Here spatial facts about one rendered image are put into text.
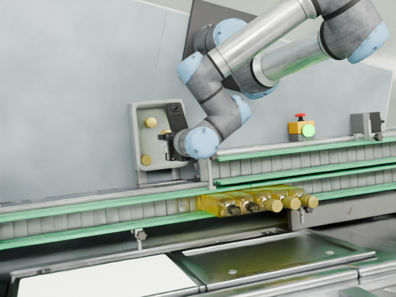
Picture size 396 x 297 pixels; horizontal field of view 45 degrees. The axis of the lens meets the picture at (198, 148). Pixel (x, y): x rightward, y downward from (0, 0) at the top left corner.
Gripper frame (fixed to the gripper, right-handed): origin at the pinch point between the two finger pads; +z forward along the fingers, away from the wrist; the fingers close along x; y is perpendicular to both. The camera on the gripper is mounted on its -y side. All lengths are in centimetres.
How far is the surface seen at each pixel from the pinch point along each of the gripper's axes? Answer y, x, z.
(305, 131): 3, 52, 7
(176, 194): 18.1, 0.0, -4.4
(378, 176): 22, 80, 4
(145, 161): 8.2, -5.7, 10.4
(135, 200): 18.3, -12.6, -4.7
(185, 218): 25.6, 2.3, -4.7
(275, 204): 21.2, 22.8, -24.4
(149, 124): -4.0, -3.1, 10.3
